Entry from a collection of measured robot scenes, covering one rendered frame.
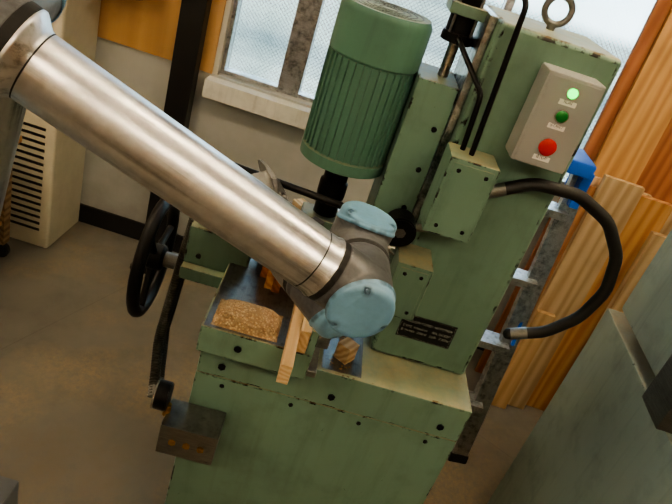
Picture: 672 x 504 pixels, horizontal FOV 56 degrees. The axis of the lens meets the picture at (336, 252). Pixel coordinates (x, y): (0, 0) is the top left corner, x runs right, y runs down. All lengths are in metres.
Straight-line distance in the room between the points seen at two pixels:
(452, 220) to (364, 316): 0.40
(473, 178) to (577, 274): 1.50
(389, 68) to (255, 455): 0.88
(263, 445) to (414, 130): 0.76
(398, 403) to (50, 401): 1.27
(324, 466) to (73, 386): 1.09
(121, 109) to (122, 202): 2.31
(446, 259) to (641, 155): 1.43
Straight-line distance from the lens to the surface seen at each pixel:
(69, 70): 0.76
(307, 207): 1.38
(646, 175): 2.68
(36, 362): 2.41
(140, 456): 2.14
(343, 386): 1.34
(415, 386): 1.38
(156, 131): 0.75
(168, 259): 1.48
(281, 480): 1.55
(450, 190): 1.14
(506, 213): 1.26
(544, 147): 1.15
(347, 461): 1.49
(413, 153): 1.24
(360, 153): 1.23
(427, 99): 1.21
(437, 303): 1.35
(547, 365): 2.78
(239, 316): 1.19
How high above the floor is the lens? 1.63
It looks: 29 degrees down
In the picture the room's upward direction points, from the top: 19 degrees clockwise
